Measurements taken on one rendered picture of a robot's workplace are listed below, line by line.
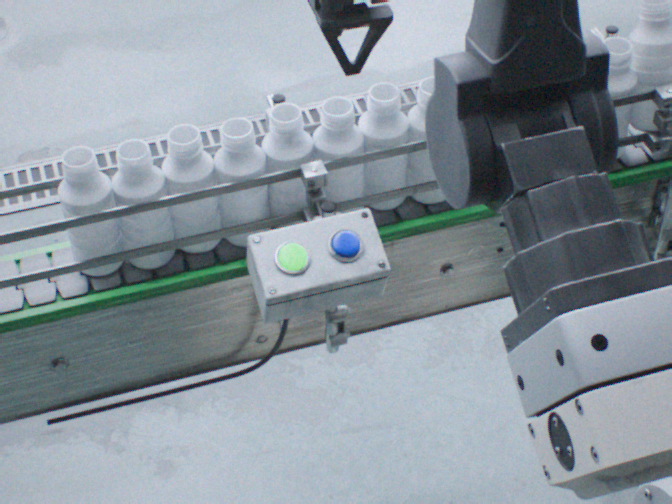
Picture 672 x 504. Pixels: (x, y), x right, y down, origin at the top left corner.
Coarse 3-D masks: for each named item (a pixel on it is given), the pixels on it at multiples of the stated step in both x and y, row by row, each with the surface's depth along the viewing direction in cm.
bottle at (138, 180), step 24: (120, 144) 139; (144, 144) 140; (120, 168) 139; (144, 168) 139; (120, 192) 140; (144, 192) 140; (144, 216) 142; (168, 216) 145; (144, 240) 144; (168, 240) 147; (144, 264) 147
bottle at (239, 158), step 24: (240, 120) 142; (240, 144) 141; (216, 168) 143; (240, 168) 142; (264, 168) 144; (240, 192) 144; (264, 192) 146; (240, 216) 147; (264, 216) 148; (240, 240) 150
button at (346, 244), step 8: (344, 232) 135; (352, 232) 135; (336, 240) 134; (344, 240) 134; (352, 240) 135; (336, 248) 134; (344, 248) 134; (352, 248) 134; (344, 256) 134; (352, 256) 135
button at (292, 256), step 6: (288, 246) 134; (294, 246) 134; (300, 246) 134; (282, 252) 133; (288, 252) 133; (294, 252) 133; (300, 252) 133; (282, 258) 133; (288, 258) 133; (294, 258) 133; (300, 258) 133; (306, 258) 133; (282, 264) 133; (288, 264) 133; (294, 264) 133; (300, 264) 133
